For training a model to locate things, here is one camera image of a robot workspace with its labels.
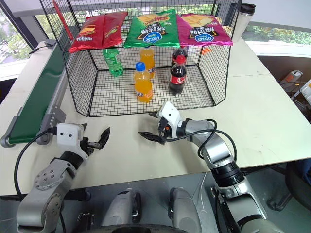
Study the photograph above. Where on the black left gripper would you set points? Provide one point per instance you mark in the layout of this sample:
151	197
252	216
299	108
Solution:
87	146

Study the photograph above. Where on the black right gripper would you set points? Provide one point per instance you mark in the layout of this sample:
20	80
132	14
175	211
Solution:
164	129

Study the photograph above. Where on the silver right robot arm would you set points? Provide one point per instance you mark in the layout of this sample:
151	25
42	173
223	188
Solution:
218	148

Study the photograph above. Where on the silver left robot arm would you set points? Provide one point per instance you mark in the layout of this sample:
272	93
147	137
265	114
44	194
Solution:
48	179

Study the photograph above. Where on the green conveyor belt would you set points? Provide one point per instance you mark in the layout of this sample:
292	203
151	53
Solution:
36	97

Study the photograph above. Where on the orange soda bottle blue cap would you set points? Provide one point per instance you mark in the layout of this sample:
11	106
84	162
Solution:
143	87

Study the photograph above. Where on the cola bottle red cap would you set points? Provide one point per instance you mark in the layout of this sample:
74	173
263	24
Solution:
181	52
177	77

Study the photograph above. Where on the green soda bottle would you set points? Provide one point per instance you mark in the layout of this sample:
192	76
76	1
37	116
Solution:
113	63

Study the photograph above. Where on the silver rounded robot leg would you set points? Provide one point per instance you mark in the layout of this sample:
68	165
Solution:
184	211
119	208

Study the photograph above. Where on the small orange object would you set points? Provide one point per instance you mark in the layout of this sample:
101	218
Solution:
207	51

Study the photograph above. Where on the green chips bag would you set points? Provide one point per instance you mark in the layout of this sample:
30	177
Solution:
150	31

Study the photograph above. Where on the red chips bag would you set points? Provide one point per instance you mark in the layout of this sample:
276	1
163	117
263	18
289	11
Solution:
87	34
113	29

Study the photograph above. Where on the black power adapter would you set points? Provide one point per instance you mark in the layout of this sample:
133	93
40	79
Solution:
50	42

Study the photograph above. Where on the magenta chips bag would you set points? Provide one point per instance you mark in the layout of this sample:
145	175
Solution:
201	31

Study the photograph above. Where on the white tumbler black lid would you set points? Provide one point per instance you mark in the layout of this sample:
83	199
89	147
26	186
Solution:
241	24

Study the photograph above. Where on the grey and white equipment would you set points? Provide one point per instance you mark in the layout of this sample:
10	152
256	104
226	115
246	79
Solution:
295	82

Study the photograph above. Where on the black chair base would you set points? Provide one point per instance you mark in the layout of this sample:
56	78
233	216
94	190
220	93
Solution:
294	184

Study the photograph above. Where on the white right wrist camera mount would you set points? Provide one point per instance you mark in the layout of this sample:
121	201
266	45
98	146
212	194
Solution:
170	112

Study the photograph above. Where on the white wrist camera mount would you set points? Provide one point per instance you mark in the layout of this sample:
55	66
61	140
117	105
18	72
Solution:
68	133
170	112

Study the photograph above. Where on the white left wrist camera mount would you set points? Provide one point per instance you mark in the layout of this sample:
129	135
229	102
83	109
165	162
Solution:
68	133

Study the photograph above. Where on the black metal bracket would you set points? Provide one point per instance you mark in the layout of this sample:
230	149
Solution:
86	221
214	191

